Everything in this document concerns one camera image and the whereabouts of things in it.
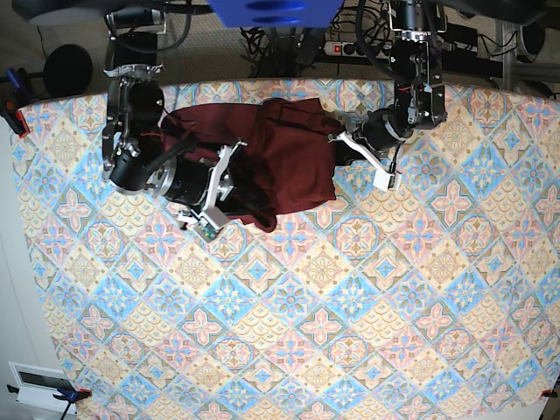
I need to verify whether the black orange table clamp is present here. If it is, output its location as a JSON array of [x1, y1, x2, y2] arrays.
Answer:
[[0, 101, 30, 138]]

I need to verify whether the patterned tablecloth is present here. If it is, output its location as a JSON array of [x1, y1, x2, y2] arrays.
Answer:
[[10, 87, 559, 419]]

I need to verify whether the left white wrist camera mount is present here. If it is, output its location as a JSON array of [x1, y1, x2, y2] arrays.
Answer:
[[328, 131, 402, 192]]

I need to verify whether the black round stool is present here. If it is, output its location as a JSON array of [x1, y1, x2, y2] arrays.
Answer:
[[43, 44, 93, 98]]

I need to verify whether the blue clamp upper left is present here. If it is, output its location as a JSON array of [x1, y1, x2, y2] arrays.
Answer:
[[5, 67, 28, 92]]

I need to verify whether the blue black bar clamp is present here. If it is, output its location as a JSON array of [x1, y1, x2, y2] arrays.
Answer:
[[6, 383, 93, 415]]

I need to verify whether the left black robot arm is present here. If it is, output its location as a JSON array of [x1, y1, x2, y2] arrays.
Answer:
[[348, 1, 447, 159]]

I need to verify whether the white power strip red switch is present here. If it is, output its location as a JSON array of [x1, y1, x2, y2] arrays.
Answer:
[[316, 41, 368, 63]]

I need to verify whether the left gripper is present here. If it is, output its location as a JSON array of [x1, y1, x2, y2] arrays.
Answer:
[[334, 108, 412, 166]]

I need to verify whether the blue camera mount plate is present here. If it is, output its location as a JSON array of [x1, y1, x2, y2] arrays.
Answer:
[[207, 0, 343, 29]]

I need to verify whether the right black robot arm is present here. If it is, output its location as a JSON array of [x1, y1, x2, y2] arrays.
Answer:
[[101, 7, 244, 215]]

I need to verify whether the white wall socket box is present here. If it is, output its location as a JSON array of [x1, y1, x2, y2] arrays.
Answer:
[[8, 361, 72, 413]]

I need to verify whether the orange corner clamp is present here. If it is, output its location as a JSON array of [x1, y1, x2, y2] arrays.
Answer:
[[541, 389, 558, 399]]

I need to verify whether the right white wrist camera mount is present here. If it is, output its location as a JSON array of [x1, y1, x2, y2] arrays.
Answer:
[[177, 140, 248, 243]]

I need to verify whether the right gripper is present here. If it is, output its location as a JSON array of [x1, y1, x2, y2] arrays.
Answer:
[[152, 157, 236, 210]]

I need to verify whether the dark red t-shirt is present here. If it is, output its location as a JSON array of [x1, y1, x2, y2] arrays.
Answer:
[[161, 98, 342, 233]]

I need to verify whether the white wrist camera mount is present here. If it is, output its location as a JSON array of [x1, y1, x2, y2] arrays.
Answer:
[[177, 140, 248, 243], [328, 131, 402, 192]]

